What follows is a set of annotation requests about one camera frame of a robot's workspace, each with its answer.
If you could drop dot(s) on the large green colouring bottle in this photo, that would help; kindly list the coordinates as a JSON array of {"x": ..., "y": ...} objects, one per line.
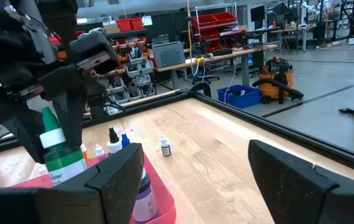
[{"x": 64, "y": 158}]

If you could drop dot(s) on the wooden table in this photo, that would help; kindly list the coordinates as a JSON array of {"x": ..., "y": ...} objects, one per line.
[{"x": 291, "y": 30}]

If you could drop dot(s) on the small orange bottle yellow label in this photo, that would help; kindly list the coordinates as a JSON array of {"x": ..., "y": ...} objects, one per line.
[{"x": 84, "y": 152}]

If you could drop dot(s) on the cardboard box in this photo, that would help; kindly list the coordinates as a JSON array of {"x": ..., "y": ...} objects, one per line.
[{"x": 111, "y": 28}]

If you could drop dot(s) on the rack of grey parts bins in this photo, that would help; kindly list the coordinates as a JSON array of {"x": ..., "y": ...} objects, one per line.
[{"x": 134, "y": 71}]

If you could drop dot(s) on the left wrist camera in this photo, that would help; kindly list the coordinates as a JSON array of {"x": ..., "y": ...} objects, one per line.
[{"x": 92, "y": 46}]

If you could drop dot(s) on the black workstation frame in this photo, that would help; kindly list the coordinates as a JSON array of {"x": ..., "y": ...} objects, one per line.
[{"x": 344, "y": 18}]

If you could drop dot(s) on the large blue-tipped colouring bottle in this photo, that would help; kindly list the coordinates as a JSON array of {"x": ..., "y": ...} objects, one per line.
[{"x": 125, "y": 140}]

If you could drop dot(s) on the blue plastic floor bin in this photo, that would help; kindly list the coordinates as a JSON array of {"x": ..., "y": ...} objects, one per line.
[{"x": 242, "y": 99}]

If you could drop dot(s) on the wooden workbench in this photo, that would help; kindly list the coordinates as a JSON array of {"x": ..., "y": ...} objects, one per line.
[{"x": 220, "y": 57}]

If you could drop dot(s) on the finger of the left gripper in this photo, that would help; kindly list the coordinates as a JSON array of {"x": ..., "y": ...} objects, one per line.
[
  {"x": 27, "y": 130},
  {"x": 72, "y": 121}
]

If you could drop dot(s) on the orange shop vacuum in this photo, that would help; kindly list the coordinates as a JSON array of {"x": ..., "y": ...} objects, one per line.
[{"x": 276, "y": 84}]

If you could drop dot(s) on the small dark colouring bottle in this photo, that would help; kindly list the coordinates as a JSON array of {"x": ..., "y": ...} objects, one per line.
[
  {"x": 99, "y": 150},
  {"x": 165, "y": 147}
]

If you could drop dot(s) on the red storage bin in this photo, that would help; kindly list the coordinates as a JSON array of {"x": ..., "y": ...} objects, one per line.
[
  {"x": 123, "y": 25},
  {"x": 137, "y": 23},
  {"x": 225, "y": 17},
  {"x": 204, "y": 20}
]

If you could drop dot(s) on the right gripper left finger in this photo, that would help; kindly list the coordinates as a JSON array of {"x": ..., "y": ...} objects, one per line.
[{"x": 71, "y": 205}]

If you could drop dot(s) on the black computer monitor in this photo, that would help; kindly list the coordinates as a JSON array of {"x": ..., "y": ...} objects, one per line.
[{"x": 257, "y": 13}]

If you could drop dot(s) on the black office chair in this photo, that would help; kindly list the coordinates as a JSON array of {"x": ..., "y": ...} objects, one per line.
[{"x": 206, "y": 77}]

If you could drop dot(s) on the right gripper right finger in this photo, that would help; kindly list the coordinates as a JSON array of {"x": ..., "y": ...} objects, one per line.
[{"x": 304, "y": 193}]

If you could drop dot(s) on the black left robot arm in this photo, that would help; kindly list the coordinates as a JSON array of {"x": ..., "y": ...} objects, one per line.
[{"x": 58, "y": 15}]

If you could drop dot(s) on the black aluminium table frame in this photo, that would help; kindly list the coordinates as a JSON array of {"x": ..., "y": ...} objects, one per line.
[{"x": 288, "y": 130}]

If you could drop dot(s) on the grey equipment case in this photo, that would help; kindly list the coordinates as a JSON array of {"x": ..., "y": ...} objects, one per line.
[{"x": 168, "y": 55}]

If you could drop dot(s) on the pink translucent plastic bin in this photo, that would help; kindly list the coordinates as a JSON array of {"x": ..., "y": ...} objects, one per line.
[{"x": 162, "y": 202}]

